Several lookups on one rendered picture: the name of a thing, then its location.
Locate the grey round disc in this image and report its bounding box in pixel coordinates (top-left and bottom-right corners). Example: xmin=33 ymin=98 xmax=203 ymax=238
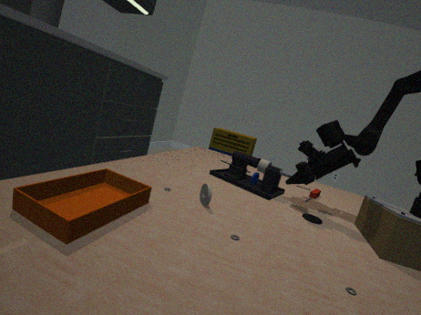
xmin=200 ymin=184 xmax=212 ymax=205

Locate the red-handled screwdriver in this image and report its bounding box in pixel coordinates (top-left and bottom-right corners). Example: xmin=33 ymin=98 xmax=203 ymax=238
xmin=304 ymin=188 xmax=321 ymax=202

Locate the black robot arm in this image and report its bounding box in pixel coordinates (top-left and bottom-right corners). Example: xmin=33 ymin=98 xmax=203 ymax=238
xmin=298 ymin=70 xmax=421 ymax=218

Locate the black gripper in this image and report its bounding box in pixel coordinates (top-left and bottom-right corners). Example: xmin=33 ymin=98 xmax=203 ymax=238
xmin=285 ymin=152 xmax=336 ymax=186

